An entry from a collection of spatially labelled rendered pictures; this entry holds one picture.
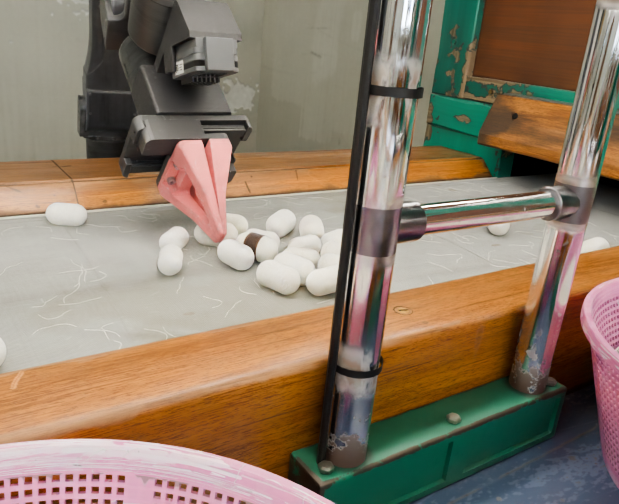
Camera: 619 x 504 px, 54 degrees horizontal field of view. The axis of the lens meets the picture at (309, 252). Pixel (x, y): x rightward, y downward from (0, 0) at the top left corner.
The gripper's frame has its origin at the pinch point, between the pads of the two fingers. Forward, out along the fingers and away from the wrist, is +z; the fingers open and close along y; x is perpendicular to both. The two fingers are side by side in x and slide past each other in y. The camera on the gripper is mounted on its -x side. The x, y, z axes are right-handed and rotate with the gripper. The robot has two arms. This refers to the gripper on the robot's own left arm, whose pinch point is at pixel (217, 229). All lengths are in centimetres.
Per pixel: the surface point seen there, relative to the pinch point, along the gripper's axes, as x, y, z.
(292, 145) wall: 139, 125, -115
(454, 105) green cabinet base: 11, 52, -23
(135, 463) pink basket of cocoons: -15.6, -15.2, 18.2
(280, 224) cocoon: 1.3, 6.8, -0.5
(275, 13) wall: 113, 125, -165
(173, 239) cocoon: 1.1, -3.4, -0.2
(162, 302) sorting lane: -2.6, -7.2, 6.5
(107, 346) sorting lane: -5.3, -12.2, 9.7
